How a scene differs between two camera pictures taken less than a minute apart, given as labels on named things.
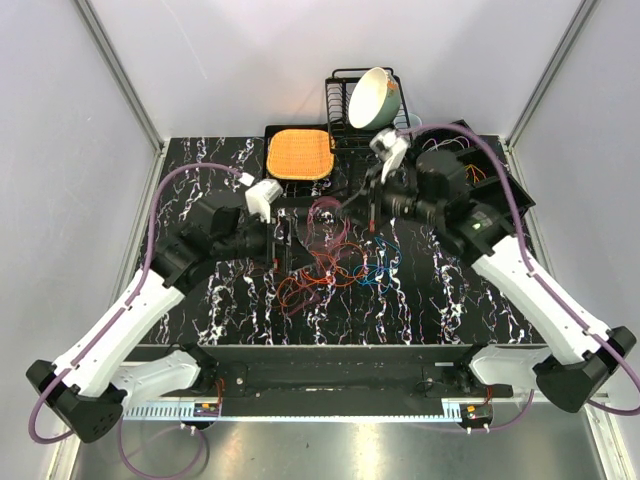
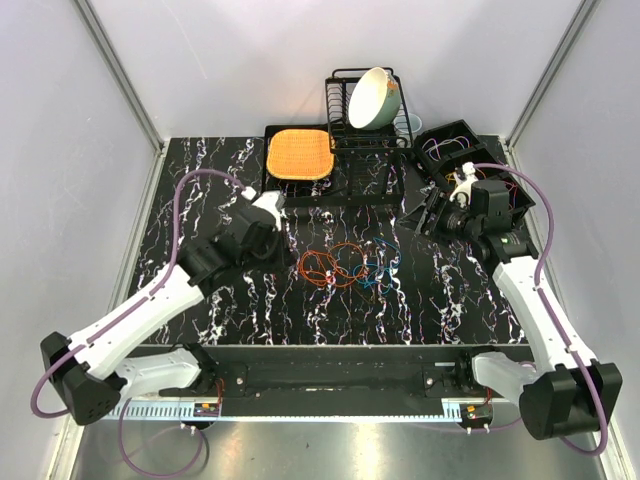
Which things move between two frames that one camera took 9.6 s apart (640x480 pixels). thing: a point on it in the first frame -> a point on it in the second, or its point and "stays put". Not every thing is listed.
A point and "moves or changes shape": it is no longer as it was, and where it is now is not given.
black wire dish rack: (348, 138) stays put
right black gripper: (375, 193) -> (439, 203)
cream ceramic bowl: (374, 99) stays put
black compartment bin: (485, 183) stays put
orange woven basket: (302, 154) stays put
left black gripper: (283, 255) -> (275, 235)
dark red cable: (326, 198) moves or changes shape
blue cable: (390, 259) stays put
